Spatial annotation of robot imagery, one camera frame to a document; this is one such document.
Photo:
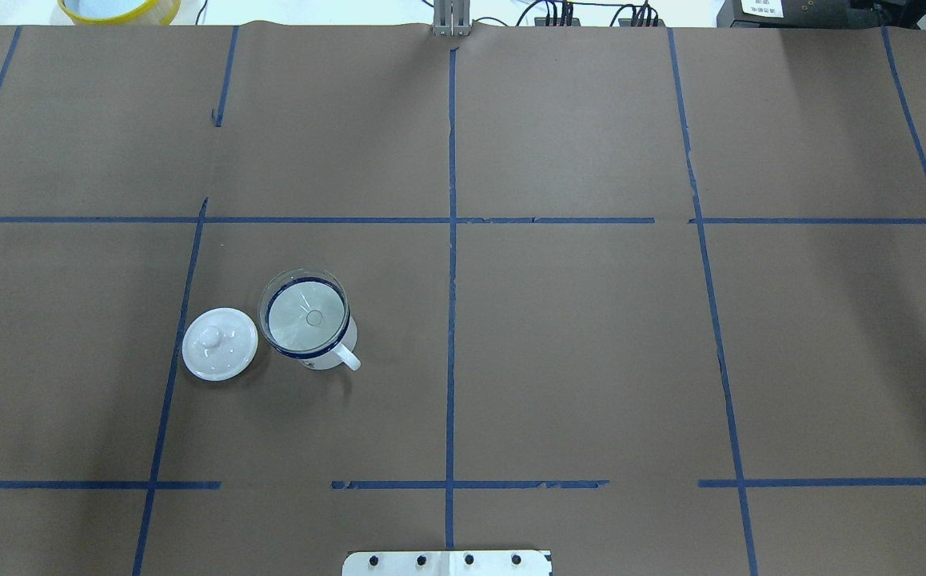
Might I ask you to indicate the yellow tape roll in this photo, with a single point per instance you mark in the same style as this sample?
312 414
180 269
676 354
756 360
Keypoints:
120 13

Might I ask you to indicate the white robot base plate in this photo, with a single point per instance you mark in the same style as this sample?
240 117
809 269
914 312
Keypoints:
449 562

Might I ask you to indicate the white enamel lid with knob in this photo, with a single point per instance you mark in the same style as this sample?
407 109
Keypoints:
220 344

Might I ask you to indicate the grey aluminium frame post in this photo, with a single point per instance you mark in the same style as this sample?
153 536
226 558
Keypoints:
451 18

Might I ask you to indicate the clear glass funnel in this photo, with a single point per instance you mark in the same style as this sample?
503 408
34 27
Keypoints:
305 314

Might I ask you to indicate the white enamel mug blue rim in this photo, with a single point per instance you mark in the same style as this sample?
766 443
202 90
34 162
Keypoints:
327 352

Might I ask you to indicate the black device with label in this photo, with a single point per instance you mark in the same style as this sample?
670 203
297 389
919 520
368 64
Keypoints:
783 14

